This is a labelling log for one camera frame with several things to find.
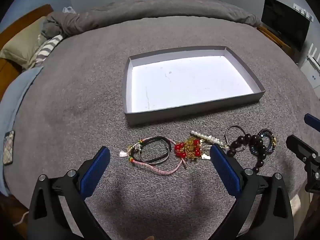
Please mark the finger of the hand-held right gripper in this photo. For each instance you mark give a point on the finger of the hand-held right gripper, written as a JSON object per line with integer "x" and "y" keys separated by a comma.
{"x": 312, "y": 121}
{"x": 298, "y": 147}

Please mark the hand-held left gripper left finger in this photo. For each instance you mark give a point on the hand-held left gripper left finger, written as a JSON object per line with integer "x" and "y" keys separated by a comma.
{"x": 95, "y": 172}

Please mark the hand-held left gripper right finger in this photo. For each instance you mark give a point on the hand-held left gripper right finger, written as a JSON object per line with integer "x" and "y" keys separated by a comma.
{"x": 221, "y": 166}

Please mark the silver bangle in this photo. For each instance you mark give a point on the silver bangle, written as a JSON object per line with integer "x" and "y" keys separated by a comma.
{"x": 228, "y": 131}

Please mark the grey shallow cardboard box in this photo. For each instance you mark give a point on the grey shallow cardboard box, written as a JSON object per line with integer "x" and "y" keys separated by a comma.
{"x": 190, "y": 80}

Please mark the white cabinet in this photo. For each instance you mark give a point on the white cabinet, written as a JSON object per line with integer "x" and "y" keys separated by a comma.
{"x": 311, "y": 73}

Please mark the white router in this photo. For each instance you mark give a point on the white router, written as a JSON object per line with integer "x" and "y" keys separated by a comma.
{"x": 313, "y": 55}

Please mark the smartphone with patterned case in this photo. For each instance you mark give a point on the smartphone with patterned case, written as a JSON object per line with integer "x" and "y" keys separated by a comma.
{"x": 8, "y": 147}

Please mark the wooden tv stand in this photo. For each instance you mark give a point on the wooden tv stand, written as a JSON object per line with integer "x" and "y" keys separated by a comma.
{"x": 273, "y": 36}

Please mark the black monitor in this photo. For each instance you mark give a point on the black monitor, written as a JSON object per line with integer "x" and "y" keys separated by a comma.
{"x": 285, "y": 21}

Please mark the light blue blanket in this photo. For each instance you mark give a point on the light blue blanket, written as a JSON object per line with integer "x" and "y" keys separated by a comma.
{"x": 17, "y": 97}

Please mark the grey white striped pillow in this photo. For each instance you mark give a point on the grey white striped pillow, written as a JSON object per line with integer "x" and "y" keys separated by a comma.
{"x": 47, "y": 46}

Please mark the olive green pillow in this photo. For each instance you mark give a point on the olive green pillow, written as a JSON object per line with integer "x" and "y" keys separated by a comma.
{"x": 22, "y": 45}

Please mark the white plastic bag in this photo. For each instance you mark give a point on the white plastic bag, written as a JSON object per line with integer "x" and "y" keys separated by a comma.
{"x": 68, "y": 10}

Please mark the wooden headboard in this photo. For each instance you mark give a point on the wooden headboard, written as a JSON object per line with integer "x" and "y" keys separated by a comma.
{"x": 27, "y": 15}

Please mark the grey duvet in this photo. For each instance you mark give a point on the grey duvet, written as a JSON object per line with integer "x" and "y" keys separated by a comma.
{"x": 150, "y": 8}

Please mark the white wall hooks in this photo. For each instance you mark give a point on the white wall hooks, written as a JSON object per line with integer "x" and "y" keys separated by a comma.
{"x": 303, "y": 11}

